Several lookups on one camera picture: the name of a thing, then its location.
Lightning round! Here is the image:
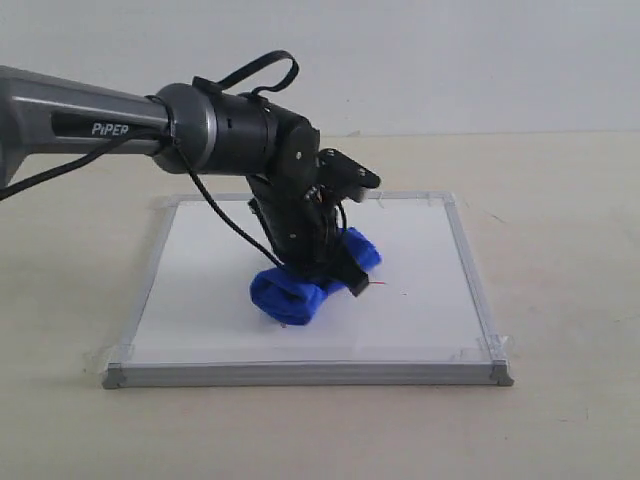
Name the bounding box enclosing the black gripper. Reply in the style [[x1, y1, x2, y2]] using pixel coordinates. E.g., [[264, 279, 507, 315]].
[[247, 176, 370, 297]]

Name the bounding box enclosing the blue microfibre cloth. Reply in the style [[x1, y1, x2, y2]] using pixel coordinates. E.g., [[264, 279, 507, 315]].
[[249, 227, 382, 326]]

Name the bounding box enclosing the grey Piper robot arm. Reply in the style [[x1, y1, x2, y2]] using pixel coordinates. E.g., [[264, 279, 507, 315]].
[[1, 67, 380, 294]]

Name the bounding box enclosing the white board with aluminium frame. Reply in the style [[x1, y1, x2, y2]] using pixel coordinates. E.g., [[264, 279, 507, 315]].
[[102, 191, 513, 389]]

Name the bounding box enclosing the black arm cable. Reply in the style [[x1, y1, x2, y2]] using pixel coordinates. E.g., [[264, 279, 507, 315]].
[[0, 49, 301, 271]]

